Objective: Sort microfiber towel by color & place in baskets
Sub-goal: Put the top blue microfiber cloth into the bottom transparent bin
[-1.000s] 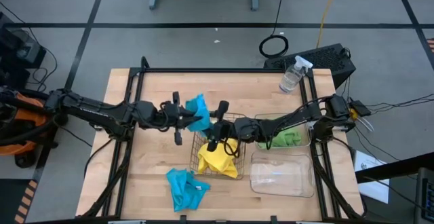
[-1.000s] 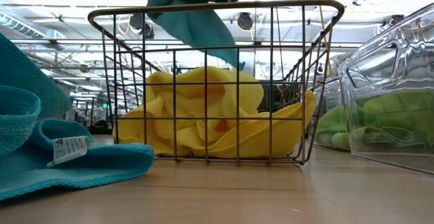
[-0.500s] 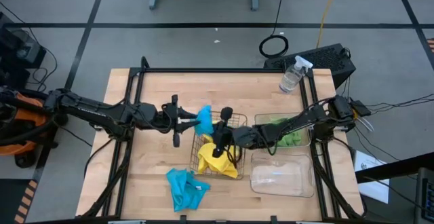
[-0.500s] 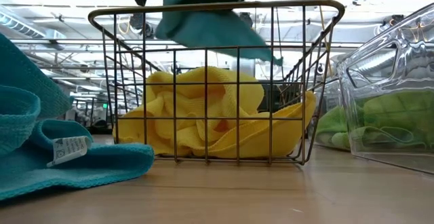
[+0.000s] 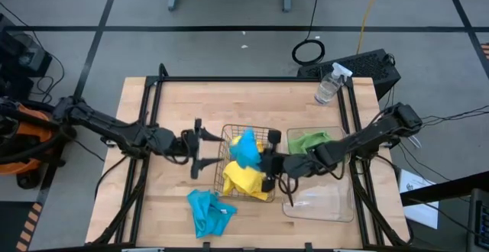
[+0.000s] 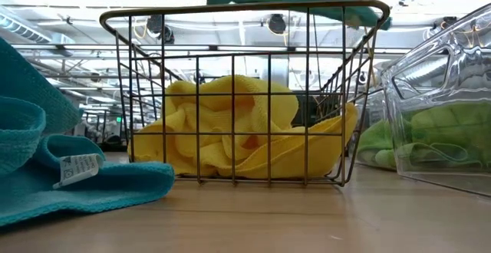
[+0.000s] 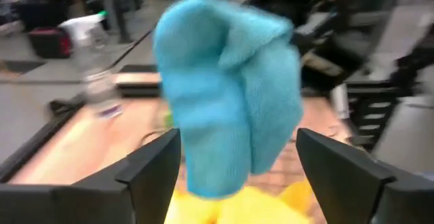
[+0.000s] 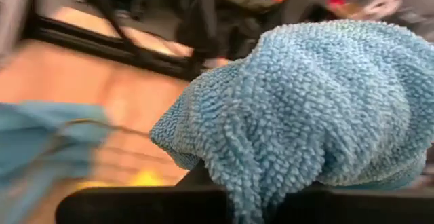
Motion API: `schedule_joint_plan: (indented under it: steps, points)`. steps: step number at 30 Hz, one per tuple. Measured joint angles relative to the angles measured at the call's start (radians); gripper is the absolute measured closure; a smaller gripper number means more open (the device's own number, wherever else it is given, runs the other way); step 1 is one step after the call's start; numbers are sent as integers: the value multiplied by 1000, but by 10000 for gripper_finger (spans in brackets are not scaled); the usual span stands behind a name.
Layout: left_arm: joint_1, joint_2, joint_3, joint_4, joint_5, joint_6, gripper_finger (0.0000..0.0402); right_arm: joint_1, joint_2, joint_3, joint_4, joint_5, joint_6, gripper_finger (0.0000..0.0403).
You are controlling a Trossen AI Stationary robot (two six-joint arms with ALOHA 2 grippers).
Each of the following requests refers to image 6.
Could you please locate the black hanging fixture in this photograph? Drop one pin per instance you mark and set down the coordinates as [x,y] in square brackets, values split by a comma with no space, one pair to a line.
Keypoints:
[155,25]
[277,23]

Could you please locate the green microfiber towel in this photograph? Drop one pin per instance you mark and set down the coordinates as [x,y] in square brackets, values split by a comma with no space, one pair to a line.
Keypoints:
[452,122]
[377,145]

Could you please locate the clear plastic bin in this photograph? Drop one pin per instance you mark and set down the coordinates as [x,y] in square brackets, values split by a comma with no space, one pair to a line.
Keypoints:
[422,73]
[370,103]

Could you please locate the yellow microfiber towel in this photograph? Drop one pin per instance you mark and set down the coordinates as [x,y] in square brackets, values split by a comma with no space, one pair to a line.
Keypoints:
[230,107]
[307,157]

